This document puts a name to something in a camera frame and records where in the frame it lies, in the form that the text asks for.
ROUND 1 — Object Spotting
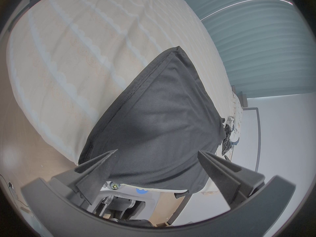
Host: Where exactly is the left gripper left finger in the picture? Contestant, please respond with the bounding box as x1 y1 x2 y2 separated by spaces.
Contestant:
51 149 118 213

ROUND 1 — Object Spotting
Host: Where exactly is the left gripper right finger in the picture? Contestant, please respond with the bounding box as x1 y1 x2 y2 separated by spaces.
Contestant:
197 150 266 210

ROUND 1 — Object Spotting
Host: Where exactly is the black garment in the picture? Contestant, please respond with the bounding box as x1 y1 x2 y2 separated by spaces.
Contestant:
78 46 226 194

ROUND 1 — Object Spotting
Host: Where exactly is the pile of clothes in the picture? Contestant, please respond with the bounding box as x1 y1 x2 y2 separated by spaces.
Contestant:
221 116 240 156

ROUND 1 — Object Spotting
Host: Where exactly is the bed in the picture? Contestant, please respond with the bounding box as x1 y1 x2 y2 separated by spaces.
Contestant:
6 0 261 198

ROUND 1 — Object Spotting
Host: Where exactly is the white printed pillow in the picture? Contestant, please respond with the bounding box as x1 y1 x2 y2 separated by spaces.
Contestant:
231 92 245 143

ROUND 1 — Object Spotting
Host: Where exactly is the grey bedside table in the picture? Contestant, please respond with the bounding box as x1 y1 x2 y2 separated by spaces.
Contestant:
231 85 248 108

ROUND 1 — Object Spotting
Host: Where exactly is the blue-green curtain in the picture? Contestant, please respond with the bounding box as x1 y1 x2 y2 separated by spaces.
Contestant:
170 0 316 99

